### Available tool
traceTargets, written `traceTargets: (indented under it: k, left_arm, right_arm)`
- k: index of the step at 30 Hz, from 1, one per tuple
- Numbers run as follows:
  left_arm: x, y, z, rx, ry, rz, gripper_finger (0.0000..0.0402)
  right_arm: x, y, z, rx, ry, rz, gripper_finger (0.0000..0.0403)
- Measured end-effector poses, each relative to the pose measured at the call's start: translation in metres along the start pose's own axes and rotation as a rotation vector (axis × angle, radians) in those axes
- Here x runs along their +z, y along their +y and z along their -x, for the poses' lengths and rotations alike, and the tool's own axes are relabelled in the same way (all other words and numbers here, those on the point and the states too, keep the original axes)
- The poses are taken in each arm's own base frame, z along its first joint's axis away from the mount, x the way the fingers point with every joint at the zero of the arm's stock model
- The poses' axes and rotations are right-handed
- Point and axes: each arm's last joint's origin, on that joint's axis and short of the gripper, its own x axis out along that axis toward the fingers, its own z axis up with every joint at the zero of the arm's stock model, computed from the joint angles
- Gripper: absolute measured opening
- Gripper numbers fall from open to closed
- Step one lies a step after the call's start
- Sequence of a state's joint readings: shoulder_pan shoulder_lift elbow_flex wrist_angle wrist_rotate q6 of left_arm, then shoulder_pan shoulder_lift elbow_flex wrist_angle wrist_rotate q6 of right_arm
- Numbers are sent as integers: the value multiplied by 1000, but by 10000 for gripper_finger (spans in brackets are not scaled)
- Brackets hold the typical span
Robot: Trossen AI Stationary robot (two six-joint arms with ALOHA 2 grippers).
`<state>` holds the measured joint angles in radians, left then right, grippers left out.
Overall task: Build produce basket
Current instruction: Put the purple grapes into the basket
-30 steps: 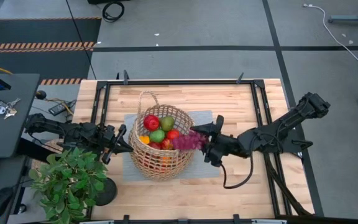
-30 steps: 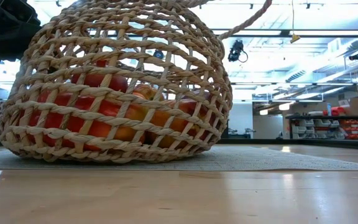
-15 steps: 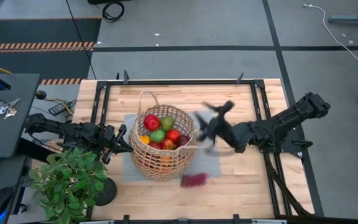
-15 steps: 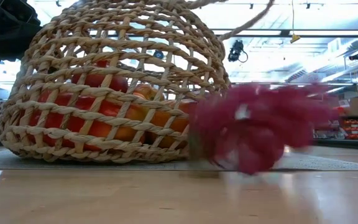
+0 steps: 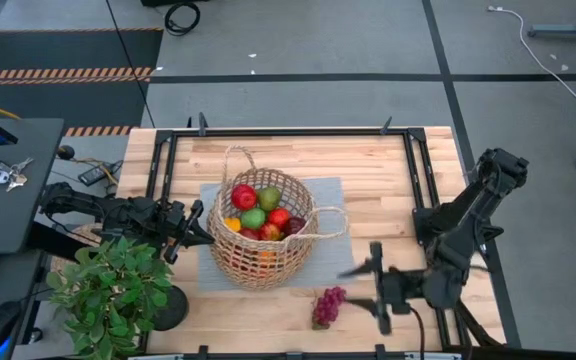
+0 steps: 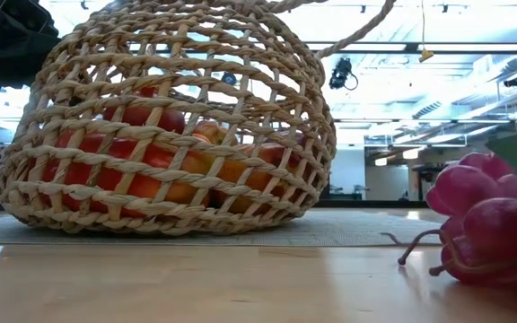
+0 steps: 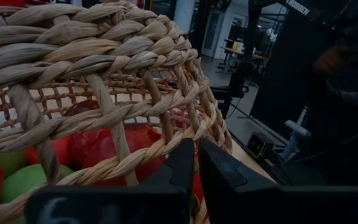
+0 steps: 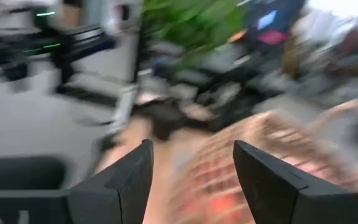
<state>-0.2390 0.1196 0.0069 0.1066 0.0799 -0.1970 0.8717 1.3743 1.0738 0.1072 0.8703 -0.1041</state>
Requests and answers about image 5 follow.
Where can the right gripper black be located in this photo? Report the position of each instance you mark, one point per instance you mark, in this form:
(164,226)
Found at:
(398,290)

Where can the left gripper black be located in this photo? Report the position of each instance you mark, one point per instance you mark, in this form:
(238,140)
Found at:
(175,225)

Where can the yellow bell pepper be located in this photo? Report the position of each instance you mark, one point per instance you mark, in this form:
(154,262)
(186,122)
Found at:
(232,223)

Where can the purple grape bunch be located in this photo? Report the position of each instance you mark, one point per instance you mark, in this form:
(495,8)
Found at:
(328,306)

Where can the small red apple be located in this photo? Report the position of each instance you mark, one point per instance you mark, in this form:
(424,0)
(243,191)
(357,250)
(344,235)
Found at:
(249,233)

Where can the green apple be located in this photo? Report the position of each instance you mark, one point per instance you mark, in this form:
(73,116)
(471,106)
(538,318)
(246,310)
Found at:
(253,218)

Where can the large red apple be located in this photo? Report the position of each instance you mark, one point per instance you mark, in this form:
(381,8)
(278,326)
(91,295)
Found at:
(244,196)

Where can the woven straw basket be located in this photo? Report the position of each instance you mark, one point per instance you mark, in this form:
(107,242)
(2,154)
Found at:
(248,272)

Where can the red orange peach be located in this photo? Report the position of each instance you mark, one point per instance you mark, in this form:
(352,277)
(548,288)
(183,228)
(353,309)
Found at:
(269,231)

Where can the orange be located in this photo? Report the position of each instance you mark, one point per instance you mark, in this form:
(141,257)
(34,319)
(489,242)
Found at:
(267,257)

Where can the green pear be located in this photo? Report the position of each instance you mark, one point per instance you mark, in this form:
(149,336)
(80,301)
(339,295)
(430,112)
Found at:
(269,198)

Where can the dark red pomegranate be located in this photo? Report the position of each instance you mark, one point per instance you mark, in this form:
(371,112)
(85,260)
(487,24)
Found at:
(294,225)

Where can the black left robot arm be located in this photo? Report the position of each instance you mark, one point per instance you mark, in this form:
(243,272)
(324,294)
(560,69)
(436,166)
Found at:
(118,215)

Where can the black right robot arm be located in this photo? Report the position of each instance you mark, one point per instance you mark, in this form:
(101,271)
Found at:
(468,210)

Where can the grey woven placemat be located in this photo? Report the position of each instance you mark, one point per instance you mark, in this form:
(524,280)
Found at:
(328,250)

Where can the black plant pot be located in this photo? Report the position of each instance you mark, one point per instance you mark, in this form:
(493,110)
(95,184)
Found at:
(175,310)

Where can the green leafy plant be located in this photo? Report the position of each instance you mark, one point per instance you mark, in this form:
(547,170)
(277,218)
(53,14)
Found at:
(108,295)

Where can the round woven mat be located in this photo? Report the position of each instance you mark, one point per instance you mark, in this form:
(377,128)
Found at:
(90,232)

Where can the black power adapter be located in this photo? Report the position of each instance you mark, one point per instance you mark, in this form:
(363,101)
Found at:
(95,174)

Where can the grey side table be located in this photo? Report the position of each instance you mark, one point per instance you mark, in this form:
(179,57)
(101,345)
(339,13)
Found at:
(98,147)

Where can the black side desk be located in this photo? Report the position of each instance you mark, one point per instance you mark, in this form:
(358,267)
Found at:
(8,220)

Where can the black hazard striped floor mat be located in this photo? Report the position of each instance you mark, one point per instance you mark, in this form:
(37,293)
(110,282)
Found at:
(68,50)

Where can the grey metal table leg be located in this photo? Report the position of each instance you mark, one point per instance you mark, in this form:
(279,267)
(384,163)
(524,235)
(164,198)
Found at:
(568,32)

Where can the black aluminium table frame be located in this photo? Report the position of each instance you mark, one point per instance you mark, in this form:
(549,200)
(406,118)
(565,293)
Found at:
(293,132)

